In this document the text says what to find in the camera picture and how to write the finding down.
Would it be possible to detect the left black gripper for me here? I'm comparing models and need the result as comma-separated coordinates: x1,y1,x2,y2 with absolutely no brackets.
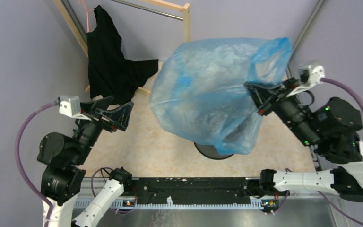
71,95,135,163

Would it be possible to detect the blue plastic trash bag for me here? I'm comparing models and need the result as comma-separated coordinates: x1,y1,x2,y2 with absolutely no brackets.
150,37,292,155

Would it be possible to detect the dark grey trash bin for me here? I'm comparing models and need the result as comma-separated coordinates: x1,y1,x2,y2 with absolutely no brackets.
194,142,233,160

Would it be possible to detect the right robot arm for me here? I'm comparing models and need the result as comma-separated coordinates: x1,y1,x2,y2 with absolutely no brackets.
244,78,363,202

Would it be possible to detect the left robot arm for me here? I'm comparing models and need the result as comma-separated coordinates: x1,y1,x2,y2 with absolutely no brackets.
37,96,134,227

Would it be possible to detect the black t-shirt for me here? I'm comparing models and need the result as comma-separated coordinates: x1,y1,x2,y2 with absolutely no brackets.
86,5,159,105

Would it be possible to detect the pink clothes hanger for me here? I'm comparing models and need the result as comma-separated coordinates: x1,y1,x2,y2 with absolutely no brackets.
78,0,96,33

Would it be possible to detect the wooden clothes rack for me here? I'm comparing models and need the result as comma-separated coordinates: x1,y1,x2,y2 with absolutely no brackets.
52,0,191,96

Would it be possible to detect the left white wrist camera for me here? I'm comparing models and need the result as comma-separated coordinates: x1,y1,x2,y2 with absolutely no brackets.
59,96,92,121

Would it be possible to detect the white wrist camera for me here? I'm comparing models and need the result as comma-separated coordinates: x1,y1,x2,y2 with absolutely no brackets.
59,96,92,121
286,63,326,97

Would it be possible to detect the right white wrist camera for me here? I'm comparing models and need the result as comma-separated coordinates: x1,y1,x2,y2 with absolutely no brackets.
286,63,326,97

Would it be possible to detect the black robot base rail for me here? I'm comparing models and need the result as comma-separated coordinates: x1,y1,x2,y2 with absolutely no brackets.
121,177,286,208

